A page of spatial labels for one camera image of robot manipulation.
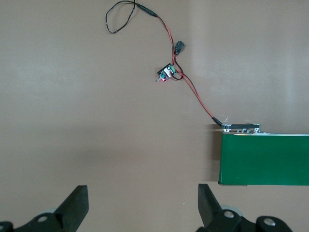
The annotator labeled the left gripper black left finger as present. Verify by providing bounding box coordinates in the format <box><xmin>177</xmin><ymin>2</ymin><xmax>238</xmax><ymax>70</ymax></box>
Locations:
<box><xmin>0</xmin><ymin>185</ymin><xmax>89</xmax><ymax>232</ymax></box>

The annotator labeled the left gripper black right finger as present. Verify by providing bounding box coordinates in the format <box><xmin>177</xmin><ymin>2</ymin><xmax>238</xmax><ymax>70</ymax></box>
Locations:
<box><xmin>197</xmin><ymin>183</ymin><xmax>292</xmax><ymax>232</ymax></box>

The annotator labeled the green conveyor belt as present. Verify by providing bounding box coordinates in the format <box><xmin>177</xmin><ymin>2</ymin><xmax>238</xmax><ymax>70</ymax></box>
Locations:
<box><xmin>218</xmin><ymin>122</ymin><xmax>309</xmax><ymax>187</ymax></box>

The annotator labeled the black motor controller board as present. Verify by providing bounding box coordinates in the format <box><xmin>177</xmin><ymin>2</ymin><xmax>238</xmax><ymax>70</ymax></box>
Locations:
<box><xmin>155</xmin><ymin>63</ymin><xmax>176</xmax><ymax>83</ymax></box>

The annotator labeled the red black conveyor wire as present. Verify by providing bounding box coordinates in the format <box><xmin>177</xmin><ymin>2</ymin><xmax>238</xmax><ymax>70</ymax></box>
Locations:
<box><xmin>171</xmin><ymin>69</ymin><xmax>225</xmax><ymax>127</ymax></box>

